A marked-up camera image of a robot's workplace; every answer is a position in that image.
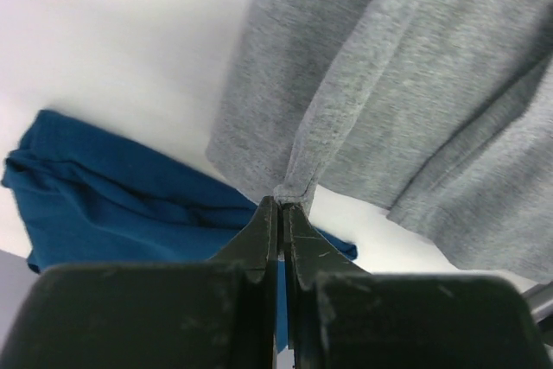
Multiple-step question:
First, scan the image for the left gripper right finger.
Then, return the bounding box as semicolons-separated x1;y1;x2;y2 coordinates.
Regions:
281;204;547;368

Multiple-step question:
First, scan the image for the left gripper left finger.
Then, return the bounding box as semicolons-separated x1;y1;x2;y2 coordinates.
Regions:
10;197;277;369

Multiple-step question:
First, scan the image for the grey t shirt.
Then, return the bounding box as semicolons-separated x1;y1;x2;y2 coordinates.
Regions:
206;0;552;283

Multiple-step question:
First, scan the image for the folded blue t shirt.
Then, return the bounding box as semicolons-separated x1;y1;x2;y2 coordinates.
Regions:
2;109;359;355

